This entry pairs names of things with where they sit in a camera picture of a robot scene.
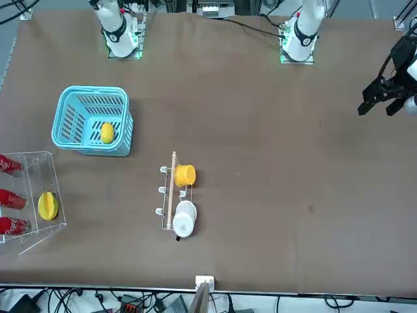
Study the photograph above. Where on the black power strip red switches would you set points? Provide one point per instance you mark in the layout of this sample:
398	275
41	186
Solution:
130	306

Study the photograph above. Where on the aluminium camera mount post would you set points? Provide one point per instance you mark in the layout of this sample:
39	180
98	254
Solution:
204	283

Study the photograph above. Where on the red drink bottle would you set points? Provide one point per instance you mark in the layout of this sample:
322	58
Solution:
13	199
13	226
11	166

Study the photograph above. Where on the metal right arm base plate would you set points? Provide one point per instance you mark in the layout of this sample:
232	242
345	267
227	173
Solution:
140	39

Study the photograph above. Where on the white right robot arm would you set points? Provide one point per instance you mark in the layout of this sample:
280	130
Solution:
117	36

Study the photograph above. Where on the yellow cup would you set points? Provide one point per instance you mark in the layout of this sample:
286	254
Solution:
185	175

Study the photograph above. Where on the yellow green starfruit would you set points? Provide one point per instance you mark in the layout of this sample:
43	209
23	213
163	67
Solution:
48	206

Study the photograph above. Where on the clear acrylic rack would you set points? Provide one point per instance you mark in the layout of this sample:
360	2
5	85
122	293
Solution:
49	169

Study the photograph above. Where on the aluminium corner bracket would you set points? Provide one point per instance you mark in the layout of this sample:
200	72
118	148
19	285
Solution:
26	14
399	23

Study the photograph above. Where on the yellow lemon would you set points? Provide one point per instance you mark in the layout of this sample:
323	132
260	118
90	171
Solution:
107	133

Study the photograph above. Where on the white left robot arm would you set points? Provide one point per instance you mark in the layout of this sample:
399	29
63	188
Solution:
303	36

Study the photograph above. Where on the white cup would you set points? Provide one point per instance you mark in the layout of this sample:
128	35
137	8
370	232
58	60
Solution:
184	221

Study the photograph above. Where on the blue plastic basket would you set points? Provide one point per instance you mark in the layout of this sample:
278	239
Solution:
71	143

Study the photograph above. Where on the black power brick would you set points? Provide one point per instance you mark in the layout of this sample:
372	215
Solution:
23	304

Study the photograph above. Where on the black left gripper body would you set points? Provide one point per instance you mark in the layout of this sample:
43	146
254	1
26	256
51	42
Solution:
404	52

